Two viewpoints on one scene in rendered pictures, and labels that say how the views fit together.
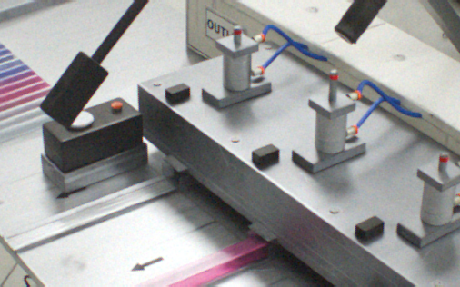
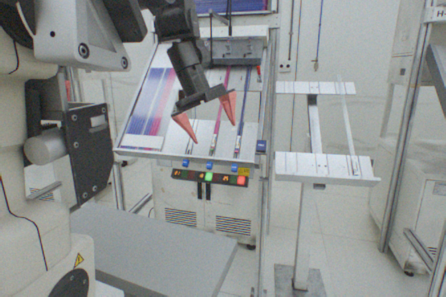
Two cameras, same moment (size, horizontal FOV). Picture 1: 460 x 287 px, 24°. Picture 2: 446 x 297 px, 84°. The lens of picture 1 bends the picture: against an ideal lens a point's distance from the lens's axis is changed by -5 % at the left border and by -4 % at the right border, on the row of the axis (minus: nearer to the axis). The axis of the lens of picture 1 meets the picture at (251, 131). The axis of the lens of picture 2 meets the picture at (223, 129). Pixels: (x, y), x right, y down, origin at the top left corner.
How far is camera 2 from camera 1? 0.72 m
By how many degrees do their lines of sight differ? 33
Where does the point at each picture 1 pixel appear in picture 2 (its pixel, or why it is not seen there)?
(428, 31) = (218, 24)
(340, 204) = (237, 55)
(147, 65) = not seen: hidden behind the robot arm
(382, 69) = (222, 34)
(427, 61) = (225, 29)
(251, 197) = (224, 61)
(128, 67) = not seen: hidden behind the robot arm
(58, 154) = not seen: hidden behind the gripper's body
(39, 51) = (164, 64)
